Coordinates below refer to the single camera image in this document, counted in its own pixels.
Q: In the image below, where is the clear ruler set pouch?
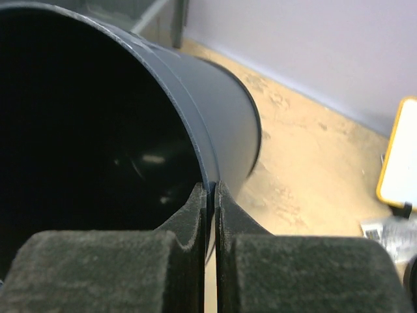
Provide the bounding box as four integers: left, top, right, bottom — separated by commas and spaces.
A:
360, 216, 416, 263

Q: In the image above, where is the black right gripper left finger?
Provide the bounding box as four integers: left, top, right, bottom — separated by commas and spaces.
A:
1, 184, 207, 312

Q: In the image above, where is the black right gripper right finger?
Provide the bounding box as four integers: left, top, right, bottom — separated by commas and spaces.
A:
214, 182, 414, 312

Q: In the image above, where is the black ribbed round bin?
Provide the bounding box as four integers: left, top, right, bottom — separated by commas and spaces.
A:
403, 256, 416, 297

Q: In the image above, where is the yellow framed whiteboard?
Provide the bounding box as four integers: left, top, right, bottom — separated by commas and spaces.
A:
376, 96, 416, 218

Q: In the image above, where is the grey plastic crate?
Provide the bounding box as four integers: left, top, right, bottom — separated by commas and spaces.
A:
80, 0, 189, 49

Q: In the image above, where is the dark blue round bin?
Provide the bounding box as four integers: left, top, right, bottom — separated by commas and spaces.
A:
1, 1, 262, 276

